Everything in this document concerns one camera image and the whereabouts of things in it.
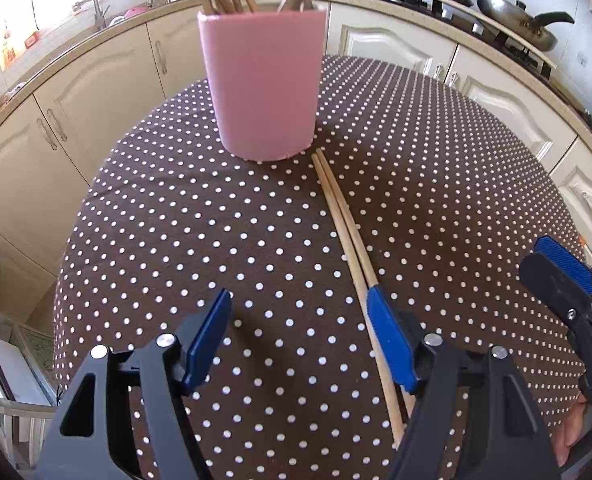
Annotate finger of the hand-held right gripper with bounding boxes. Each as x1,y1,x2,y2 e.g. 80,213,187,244
519,252,592,386
532,235,592,306

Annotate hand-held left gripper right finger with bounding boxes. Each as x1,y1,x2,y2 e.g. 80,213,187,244
367,285,562,480

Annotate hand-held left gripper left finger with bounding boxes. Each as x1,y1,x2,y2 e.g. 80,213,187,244
36,288,233,480

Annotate light wooden chopstick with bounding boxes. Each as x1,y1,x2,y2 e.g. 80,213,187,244
311,152,407,446
316,148,417,418

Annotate pink cup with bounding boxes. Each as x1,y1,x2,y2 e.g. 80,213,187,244
197,1,325,162

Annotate person's right hand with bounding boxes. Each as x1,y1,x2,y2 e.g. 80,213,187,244
551,394,592,465

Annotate brown polka dot tablecloth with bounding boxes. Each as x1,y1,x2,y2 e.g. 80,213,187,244
52,53,592,480

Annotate white metal rack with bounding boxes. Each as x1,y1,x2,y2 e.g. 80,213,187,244
0,310,61,466

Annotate steel wok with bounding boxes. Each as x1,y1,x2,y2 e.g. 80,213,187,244
476,0,575,52

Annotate black gas stove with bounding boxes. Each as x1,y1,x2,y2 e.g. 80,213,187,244
346,0,552,78

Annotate steel sink faucet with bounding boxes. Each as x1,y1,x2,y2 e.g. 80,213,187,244
68,0,111,31

